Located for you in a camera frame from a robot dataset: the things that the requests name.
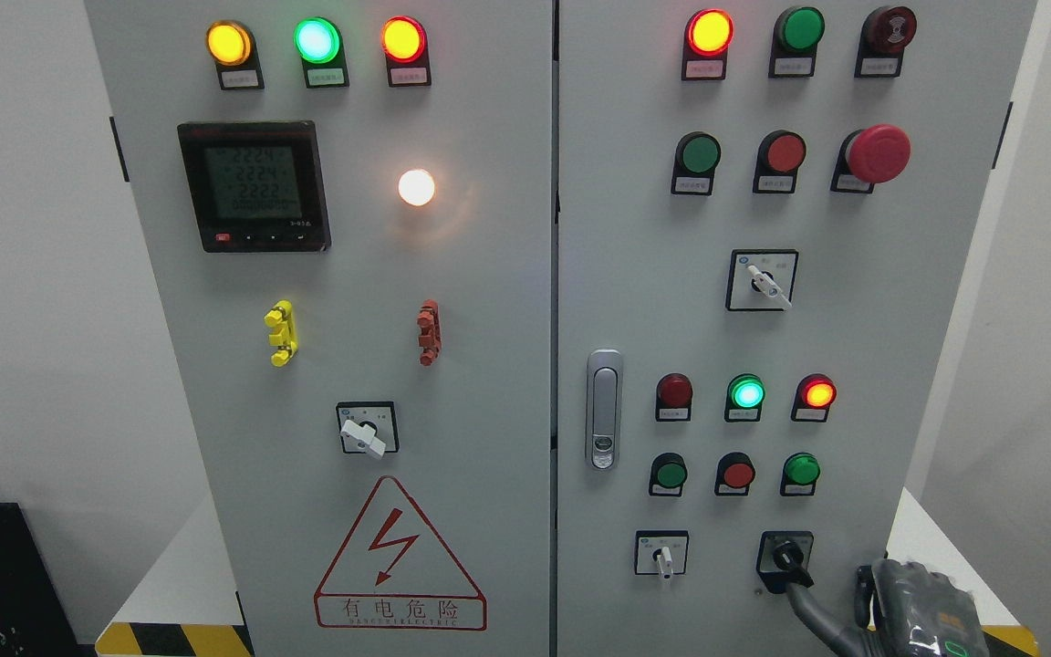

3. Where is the green push button upper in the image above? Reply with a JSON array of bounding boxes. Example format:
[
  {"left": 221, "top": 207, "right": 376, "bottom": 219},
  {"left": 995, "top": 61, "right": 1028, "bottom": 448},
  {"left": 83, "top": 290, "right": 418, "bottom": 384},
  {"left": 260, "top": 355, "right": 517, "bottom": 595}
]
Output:
[{"left": 671, "top": 130, "right": 722, "bottom": 196}]

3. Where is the red terminal connector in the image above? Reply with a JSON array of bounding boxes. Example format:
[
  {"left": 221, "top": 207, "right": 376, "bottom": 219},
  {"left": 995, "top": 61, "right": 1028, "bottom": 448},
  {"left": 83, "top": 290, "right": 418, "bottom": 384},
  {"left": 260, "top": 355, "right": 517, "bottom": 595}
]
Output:
[{"left": 416, "top": 299, "right": 442, "bottom": 367}]

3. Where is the lit green indicator light middle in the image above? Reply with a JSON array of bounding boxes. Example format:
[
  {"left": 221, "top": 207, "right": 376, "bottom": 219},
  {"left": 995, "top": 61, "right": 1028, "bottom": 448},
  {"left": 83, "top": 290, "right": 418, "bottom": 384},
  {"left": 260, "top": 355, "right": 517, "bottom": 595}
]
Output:
[{"left": 724, "top": 373, "right": 765, "bottom": 422}]

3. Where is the yellow indicator light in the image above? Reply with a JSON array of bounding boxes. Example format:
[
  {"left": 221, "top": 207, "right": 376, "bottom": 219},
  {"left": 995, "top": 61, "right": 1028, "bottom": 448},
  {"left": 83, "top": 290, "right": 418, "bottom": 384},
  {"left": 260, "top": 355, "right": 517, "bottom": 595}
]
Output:
[{"left": 205, "top": 20, "right": 265, "bottom": 90}]

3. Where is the green push button lower left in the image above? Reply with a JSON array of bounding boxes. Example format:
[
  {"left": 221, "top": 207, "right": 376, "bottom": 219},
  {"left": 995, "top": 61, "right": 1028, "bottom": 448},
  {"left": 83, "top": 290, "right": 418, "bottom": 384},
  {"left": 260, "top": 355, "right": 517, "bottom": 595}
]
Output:
[{"left": 648, "top": 452, "right": 688, "bottom": 496}]

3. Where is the silver door handle lock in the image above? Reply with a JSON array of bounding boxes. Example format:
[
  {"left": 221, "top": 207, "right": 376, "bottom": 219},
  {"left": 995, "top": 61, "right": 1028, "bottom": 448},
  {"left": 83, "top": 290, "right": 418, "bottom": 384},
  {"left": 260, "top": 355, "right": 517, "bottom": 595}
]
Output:
[{"left": 585, "top": 349, "right": 624, "bottom": 471}]

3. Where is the white selector switch left door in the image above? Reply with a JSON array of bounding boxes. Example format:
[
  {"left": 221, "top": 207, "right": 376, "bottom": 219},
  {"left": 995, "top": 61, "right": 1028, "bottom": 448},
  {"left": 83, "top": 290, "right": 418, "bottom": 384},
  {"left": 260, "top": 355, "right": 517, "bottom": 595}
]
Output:
[{"left": 335, "top": 401, "right": 401, "bottom": 459}]

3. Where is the dark red indicator light left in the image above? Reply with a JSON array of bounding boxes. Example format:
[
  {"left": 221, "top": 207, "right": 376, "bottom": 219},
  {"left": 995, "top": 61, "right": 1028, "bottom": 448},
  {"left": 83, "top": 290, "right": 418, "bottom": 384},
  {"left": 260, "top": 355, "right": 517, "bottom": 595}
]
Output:
[{"left": 655, "top": 371, "right": 693, "bottom": 422}]

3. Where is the grey cabinet door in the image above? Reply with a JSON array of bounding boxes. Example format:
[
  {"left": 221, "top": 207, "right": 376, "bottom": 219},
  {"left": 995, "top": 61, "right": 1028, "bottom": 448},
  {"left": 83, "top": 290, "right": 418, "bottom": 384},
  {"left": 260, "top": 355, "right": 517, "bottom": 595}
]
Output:
[
  {"left": 555, "top": 1, "right": 1037, "bottom": 656},
  {"left": 85, "top": 1, "right": 552, "bottom": 656}
]

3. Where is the red electrical hazard sticker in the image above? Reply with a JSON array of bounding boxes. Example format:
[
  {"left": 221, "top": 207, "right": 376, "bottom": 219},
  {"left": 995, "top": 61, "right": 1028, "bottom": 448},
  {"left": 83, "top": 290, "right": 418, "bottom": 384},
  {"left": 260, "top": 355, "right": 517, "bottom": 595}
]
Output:
[{"left": 314, "top": 475, "right": 488, "bottom": 631}]

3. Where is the red push button upper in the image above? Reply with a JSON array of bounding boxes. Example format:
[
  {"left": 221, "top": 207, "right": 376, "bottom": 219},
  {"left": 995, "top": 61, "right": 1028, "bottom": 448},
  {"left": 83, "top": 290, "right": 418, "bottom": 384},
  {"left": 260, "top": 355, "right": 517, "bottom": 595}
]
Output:
[{"left": 753, "top": 130, "right": 806, "bottom": 194}]

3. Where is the white selector switch lower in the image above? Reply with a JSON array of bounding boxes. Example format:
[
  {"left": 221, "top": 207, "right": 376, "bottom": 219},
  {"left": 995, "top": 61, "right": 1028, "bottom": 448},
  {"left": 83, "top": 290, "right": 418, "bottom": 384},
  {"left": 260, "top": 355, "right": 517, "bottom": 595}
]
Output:
[{"left": 633, "top": 531, "right": 691, "bottom": 579}]

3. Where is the red push button lower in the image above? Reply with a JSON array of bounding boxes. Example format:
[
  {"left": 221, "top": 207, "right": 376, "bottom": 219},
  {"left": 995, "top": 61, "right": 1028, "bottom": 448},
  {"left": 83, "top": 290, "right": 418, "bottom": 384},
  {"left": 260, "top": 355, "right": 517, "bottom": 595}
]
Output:
[{"left": 713, "top": 452, "right": 756, "bottom": 496}]

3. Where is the red emergency stop button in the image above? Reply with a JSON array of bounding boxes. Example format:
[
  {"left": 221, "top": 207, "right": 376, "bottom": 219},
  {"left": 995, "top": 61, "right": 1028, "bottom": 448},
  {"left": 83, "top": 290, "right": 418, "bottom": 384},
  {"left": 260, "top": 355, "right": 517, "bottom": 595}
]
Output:
[{"left": 830, "top": 123, "right": 911, "bottom": 194}]

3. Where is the grey right cabinet door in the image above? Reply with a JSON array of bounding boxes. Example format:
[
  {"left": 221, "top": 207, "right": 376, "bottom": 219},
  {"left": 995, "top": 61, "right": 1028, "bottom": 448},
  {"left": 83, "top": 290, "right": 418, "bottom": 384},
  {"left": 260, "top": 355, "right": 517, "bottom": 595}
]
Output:
[{"left": 555, "top": 1, "right": 1037, "bottom": 656}]

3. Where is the white platform with hazard stripes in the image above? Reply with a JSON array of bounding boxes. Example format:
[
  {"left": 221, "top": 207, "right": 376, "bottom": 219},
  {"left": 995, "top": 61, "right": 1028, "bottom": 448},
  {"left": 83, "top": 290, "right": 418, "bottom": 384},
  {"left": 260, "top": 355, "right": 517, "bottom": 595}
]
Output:
[{"left": 85, "top": 491, "right": 1040, "bottom": 656}]

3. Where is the red push button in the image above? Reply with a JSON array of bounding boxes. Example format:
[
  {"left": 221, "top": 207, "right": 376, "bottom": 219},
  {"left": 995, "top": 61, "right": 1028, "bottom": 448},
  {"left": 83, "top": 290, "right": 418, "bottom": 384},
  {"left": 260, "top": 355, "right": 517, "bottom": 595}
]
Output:
[
  {"left": 713, "top": 452, "right": 756, "bottom": 496},
  {"left": 753, "top": 130, "right": 806, "bottom": 194}
]

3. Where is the green indicator light top right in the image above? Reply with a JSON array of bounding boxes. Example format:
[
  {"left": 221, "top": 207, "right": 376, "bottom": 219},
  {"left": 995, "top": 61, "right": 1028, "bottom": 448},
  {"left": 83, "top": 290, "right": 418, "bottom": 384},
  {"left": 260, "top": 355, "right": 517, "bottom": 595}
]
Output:
[{"left": 768, "top": 5, "right": 826, "bottom": 78}]

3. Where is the white indicator light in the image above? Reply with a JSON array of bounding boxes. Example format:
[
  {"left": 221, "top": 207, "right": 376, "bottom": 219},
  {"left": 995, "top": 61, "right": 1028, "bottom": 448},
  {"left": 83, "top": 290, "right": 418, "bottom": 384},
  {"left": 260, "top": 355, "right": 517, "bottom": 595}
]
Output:
[{"left": 397, "top": 168, "right": 437, "bottom": 207}]

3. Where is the grey left cabinet door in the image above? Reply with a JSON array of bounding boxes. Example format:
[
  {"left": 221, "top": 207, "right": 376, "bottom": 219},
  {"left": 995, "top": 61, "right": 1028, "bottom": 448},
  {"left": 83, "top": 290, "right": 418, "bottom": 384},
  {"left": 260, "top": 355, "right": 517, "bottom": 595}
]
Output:
[{"left": 85, "top": 1, "right": 552, "bottom": 656}]

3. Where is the red indicator light top left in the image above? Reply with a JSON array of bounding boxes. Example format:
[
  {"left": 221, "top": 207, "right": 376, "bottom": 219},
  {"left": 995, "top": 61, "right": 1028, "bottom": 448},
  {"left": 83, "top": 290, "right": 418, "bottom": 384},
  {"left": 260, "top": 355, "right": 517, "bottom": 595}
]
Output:
[{"left": 380, "top": 16, "right": 432, "bottom": 88}]

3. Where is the white selector switch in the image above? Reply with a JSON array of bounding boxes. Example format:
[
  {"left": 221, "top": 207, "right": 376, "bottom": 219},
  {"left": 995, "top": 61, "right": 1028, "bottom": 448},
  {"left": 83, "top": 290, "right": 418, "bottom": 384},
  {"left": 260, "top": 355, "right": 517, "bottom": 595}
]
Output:
[
  {"left": 633, "top": 531, "right": 691, "bottom": 579},
  {"left": 725, "top": 249, "right": 799, "bottom": 312}
]

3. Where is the black digital power meter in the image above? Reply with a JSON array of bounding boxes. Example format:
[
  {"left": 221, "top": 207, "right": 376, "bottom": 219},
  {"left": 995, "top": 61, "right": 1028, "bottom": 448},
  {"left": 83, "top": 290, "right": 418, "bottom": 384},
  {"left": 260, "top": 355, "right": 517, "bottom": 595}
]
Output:
[{"left": 178, "top": 120, "right": 332, "bottom": 253}]

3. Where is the green indicator light top left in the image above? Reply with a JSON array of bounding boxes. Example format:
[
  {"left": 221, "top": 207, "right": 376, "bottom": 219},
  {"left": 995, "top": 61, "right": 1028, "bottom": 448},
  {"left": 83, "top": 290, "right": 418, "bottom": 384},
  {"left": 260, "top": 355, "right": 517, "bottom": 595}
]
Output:
[{"left": 293, "top": 16, "right": 349, "bottom": 89}]

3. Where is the red indicator light top right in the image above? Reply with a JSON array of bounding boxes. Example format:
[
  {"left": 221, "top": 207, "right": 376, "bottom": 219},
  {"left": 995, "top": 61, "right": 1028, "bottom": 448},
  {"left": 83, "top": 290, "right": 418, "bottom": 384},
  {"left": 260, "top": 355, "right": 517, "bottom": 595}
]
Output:
[{"left": 681, "top": 8, "right": 734, "bottom": 80}]

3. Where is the black knob selector switch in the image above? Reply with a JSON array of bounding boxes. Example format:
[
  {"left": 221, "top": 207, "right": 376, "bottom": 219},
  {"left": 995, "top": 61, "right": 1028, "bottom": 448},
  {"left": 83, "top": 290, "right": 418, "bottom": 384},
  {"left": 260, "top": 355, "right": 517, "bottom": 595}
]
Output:
[{"left": 756, "top": 531, "right": 815, "bottom": 594}]

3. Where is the yellow terminal connector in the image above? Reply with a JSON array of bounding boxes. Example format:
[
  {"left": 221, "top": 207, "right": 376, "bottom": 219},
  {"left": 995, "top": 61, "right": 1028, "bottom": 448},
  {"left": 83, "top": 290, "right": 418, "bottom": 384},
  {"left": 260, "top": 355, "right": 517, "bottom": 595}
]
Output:
[{"left": 264, "top": 299, "right": 297, "bottom": 369}]

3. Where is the white selector switch upper right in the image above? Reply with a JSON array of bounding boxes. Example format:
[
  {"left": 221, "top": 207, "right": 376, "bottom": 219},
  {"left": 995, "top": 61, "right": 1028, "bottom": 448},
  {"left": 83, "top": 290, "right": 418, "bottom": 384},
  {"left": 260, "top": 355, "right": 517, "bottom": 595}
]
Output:
[{"left": 725, "top": 249, "right": 799, "bottom": 312}]

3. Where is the green illuminated push button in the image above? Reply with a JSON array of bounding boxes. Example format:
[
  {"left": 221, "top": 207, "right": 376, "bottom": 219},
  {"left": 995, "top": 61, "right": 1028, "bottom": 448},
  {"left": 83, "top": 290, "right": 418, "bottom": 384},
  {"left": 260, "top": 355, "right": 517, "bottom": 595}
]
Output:
[{"left": 779, "top": 452, "right": 822, "bottom": 496}]

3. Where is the dark red buzzer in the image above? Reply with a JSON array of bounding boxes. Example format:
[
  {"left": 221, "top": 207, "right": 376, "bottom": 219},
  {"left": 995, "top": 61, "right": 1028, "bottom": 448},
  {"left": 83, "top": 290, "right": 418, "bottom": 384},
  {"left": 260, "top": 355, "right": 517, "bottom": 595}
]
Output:
[{"left": 854, "top": 5, "right": 918, "bottom": 78}]

